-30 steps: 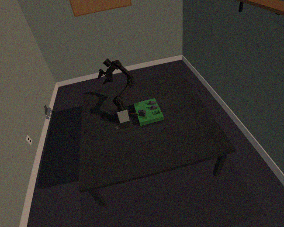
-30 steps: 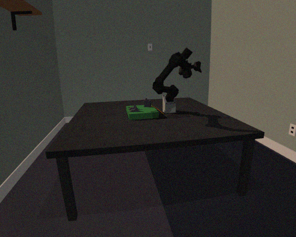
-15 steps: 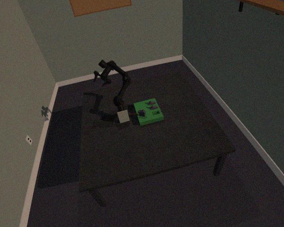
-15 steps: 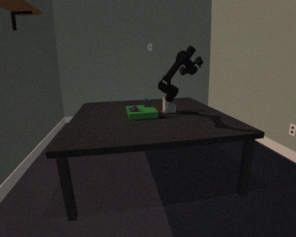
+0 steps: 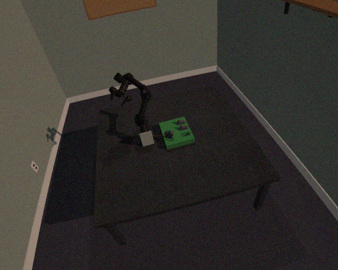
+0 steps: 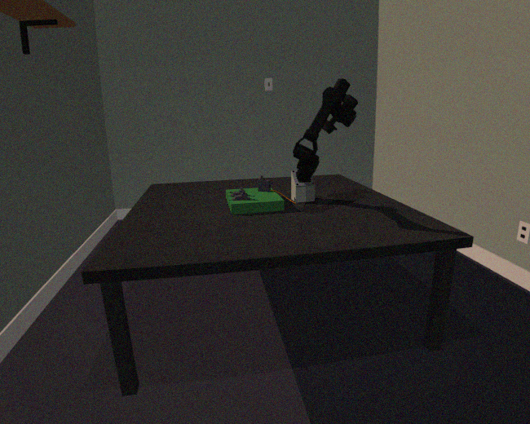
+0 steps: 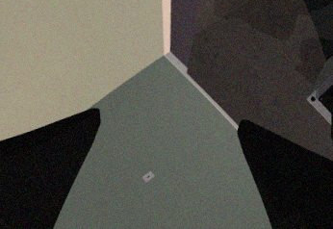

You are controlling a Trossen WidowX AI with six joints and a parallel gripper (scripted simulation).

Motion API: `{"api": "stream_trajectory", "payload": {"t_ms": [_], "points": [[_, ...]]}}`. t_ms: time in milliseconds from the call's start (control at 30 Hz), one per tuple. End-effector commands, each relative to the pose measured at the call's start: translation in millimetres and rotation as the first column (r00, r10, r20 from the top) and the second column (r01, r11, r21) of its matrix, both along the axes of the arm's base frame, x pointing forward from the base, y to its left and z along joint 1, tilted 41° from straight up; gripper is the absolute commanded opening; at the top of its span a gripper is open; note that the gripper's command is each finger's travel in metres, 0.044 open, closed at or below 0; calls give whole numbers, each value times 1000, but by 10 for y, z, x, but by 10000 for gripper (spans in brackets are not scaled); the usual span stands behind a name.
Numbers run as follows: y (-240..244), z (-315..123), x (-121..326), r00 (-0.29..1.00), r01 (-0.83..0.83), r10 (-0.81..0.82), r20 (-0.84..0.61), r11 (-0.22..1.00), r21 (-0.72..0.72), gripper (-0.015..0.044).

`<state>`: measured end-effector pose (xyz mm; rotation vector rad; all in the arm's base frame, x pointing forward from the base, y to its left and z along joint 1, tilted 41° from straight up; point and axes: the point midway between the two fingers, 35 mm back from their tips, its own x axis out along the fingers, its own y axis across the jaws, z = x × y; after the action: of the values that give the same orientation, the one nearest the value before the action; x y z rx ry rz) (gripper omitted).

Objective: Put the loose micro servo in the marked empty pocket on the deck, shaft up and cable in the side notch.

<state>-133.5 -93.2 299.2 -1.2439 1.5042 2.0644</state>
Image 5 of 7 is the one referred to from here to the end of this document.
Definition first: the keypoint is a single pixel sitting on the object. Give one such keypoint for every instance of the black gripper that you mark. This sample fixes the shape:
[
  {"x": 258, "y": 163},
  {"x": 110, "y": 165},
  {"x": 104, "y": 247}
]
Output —
[{"x": 122, "y": 91}]

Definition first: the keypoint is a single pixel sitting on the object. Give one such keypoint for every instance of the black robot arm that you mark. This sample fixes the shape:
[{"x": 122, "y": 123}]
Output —
[{"x": 140, "y": 119}]

